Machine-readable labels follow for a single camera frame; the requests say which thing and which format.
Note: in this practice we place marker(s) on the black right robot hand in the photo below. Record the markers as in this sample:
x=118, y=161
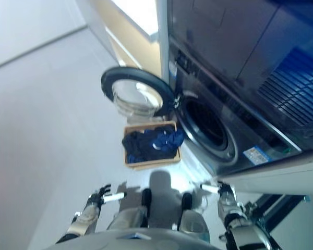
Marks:
x=220, y=187

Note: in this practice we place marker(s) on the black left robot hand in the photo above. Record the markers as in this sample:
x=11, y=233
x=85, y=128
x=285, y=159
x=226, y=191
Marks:
x=107, y=196

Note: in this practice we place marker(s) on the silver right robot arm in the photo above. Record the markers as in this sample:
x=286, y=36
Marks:
x=241, y=221

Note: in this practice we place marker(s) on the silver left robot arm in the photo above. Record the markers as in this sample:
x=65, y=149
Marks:
x=79, y=217

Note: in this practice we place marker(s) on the tan wooden laundry basket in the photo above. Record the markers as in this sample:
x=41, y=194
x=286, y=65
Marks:
x=151, y=144

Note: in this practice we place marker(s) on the dark grey washing machine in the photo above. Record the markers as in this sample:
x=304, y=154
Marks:
x=250, y=78

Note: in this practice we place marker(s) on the silver left robot leg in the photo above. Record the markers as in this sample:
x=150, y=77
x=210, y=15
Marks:
x=135, y=213

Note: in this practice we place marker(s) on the silver robot leg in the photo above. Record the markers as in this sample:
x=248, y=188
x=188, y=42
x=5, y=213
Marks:
x=190, y=218
x=135, y=213

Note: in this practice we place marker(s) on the silver right robot leg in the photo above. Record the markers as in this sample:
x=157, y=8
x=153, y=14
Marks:
x=190, y=218

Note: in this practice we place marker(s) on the blue energy label sticker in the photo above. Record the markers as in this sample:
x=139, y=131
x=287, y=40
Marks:
x=257, y=154

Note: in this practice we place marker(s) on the grey robot torso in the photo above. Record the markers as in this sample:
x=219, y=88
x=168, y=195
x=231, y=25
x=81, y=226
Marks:
x=135, y=239

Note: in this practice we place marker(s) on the black garment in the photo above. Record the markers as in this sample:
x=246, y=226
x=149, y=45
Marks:
x=142, y=145

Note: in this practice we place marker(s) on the blue garment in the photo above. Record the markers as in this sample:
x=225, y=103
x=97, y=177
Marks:
x=169, y=138

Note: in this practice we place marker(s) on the round glass washer door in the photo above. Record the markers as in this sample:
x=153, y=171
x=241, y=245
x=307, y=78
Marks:
x=135, y=91

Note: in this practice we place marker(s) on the white cabinet panel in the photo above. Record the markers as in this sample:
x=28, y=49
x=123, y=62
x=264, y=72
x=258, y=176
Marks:
x=165, y=39

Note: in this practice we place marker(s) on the black metal floor frame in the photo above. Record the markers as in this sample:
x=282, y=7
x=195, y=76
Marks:
x=274, y=208

